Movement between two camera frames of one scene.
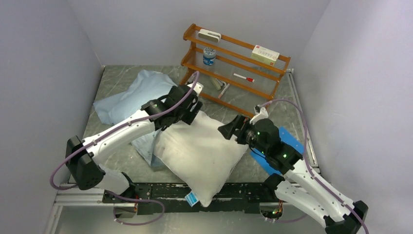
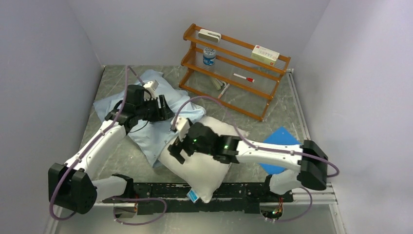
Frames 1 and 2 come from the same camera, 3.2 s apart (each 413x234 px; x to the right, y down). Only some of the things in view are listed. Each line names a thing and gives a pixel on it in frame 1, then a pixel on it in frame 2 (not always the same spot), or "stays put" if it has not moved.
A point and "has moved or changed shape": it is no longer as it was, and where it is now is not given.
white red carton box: (265, 55) stays put
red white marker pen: (248, 79) stays put
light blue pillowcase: (150, 86) has moved or changed shape
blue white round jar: (209, 56) stays put
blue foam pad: (287, 137) stays put
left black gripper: (190, 115) → (163, 113)
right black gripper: (240, 122) → (176, 148)
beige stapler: (218, 84) stays put
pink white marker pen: (219, 97) stays put
